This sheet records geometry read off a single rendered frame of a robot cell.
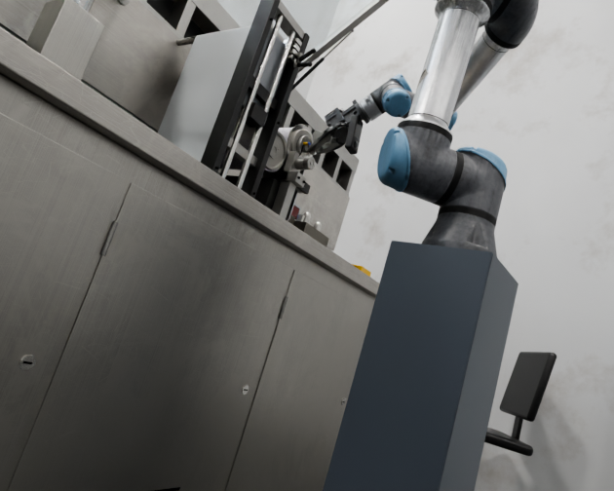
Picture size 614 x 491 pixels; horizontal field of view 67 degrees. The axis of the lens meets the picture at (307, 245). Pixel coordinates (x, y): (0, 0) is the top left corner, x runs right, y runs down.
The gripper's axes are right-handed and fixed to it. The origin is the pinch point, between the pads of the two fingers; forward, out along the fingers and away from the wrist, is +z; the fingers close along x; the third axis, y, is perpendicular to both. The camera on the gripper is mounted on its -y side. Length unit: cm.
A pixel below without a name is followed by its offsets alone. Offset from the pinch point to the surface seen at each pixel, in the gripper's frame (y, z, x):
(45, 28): -3, 20, 78
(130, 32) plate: 31, 22, 51
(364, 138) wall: 174, 9, -215
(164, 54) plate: 33, 21, 39
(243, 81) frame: -9.8, -2.9, 45.0
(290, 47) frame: 4.5, -14.4, 33.7
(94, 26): -1, 14, 71
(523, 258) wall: 6, -47, -204
